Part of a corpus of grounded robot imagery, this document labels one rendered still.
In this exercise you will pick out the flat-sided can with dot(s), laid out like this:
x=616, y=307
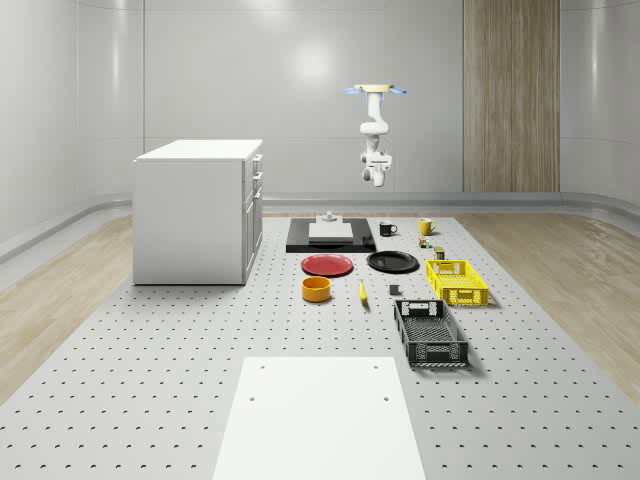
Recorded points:
x=439, y=253

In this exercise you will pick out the white cabinet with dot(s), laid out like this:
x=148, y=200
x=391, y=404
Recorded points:
x=190, y=220

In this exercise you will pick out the black plate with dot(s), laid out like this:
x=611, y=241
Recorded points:
x=392, y=262

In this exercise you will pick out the dark grey basket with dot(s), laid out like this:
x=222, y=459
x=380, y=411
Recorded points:
x=436, y=352

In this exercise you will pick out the grey cube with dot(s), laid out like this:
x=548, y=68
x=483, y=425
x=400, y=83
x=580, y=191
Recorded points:
x=395, y=290

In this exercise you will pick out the red plate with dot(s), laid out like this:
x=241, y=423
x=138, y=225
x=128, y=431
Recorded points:
x=327, y=265

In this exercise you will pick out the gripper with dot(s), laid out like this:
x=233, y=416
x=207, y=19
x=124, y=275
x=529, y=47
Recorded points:
x=381, y=161

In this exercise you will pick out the white board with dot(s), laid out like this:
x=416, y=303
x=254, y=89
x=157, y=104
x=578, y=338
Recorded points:
x=320, y=425

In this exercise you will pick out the puzzle cube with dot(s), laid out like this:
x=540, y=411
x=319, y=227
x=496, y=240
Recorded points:
x=425, y=243

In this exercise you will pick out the black mug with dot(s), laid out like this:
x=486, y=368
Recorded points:
x=386, y=229

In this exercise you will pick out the banana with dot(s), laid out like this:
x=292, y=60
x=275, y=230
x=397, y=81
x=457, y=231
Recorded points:
x=363, y=295

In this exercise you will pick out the yellow bowl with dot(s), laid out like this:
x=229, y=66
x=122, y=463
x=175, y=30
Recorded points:
x=316, y=292

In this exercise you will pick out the yellow basket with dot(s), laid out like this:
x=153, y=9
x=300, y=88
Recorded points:
x=457, y=298

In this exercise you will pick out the yellow mug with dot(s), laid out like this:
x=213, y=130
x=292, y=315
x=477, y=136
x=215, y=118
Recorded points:
x=425, y=227

